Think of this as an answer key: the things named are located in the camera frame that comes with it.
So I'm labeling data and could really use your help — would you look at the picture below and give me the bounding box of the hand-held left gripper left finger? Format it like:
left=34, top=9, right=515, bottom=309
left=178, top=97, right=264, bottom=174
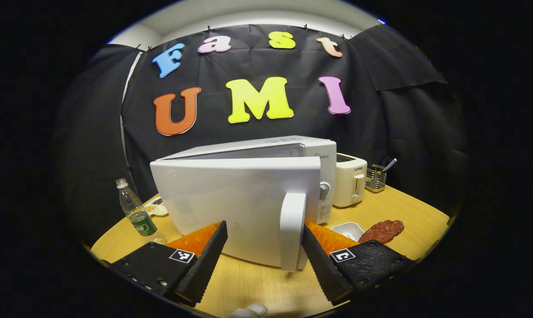
left=110, top=220, right=228, bottom=305

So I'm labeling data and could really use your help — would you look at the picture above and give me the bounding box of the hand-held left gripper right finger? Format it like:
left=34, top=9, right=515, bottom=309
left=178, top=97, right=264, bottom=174
left=302, top=221, right=416, bottom=306

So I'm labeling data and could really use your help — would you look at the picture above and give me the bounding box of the white microwave oven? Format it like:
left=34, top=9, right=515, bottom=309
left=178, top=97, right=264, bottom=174
left=150, top=135, right=337, bottom=272

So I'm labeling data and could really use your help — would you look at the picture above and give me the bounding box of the brown meat piece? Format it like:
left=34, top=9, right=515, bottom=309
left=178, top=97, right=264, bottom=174
left=358, top=220, right=405, bottom=244

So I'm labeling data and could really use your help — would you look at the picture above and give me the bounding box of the white rectangular dish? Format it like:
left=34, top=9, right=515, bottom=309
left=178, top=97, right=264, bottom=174
left=331, top=222, right=365, bottom=242

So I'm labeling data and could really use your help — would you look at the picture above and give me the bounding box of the white divided snack plate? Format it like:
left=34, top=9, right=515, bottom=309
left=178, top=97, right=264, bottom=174
left=144, top=197, right=169, bottom=217

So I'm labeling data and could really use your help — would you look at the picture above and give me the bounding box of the cream toaster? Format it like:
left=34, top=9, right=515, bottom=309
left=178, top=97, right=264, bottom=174
left=333, top=153, right=368, bottom=208

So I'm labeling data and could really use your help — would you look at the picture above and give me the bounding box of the clear plastic water bottle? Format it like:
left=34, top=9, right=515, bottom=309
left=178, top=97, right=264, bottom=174
left=115, top=178, right=166, bottom=245

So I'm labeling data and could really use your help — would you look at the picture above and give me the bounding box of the wire cutlery holder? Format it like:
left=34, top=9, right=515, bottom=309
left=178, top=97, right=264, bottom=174
left=365, top=164, right=387, bottom=193

